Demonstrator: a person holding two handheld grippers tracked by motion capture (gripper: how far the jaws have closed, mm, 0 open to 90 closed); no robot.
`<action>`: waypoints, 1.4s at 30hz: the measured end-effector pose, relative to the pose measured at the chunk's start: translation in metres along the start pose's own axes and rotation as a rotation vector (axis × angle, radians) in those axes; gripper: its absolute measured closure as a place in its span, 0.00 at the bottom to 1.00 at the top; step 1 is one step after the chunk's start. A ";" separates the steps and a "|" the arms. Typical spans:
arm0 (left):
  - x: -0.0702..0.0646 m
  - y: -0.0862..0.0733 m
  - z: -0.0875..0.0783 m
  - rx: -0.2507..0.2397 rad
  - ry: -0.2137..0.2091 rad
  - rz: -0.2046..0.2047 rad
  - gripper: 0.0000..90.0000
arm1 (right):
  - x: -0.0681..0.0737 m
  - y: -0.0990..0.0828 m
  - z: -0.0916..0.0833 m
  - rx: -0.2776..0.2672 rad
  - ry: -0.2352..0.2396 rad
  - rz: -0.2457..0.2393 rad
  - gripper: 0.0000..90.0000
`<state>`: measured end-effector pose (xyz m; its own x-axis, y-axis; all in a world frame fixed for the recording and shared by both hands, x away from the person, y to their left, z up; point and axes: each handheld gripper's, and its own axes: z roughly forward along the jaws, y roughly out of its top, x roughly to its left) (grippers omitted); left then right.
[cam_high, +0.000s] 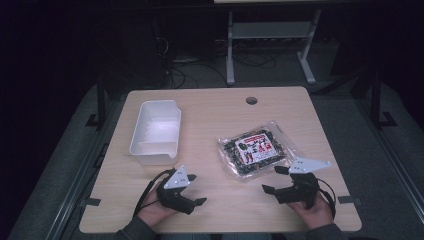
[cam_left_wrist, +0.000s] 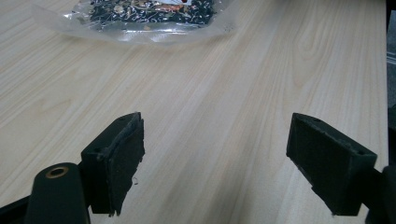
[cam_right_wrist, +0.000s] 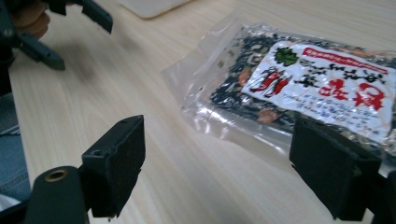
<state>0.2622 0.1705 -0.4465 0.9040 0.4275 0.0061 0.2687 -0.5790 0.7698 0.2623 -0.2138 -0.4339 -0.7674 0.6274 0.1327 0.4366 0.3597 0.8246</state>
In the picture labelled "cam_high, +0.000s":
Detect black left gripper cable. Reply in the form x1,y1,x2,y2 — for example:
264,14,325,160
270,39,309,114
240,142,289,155
132,168,176,218

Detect clear snack packet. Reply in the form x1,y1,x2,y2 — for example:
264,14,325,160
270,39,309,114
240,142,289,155
217,120,297,183

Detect person's left hand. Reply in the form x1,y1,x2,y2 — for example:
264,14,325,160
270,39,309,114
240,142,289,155
137,189,180,228

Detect white metal desk frame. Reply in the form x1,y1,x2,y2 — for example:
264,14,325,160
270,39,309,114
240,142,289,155
225,8,323,86

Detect black metal stand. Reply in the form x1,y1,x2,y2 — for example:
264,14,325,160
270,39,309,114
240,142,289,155
370,69,398,130

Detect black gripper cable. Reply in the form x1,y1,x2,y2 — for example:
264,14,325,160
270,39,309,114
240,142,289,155
316,178,337,220
132,168,176,218

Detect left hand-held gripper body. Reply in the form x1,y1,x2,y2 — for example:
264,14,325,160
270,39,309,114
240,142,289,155
155,165,196,216

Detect dark tape strip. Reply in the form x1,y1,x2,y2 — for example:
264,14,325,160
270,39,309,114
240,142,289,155
79,197,102,208
336,195,363,206

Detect person's right hand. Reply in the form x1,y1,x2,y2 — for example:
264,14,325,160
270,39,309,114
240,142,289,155
287,194,335,231

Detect white plastic bin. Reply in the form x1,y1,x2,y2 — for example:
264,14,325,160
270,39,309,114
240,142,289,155
128,99,182,167

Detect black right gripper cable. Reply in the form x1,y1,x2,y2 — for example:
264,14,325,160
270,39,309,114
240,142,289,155
316,178,337,220

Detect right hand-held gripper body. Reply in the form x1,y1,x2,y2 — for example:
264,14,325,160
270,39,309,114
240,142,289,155
274,157,332,210

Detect black floor cables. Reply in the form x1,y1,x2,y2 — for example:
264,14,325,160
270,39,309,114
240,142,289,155
156,34,279,90

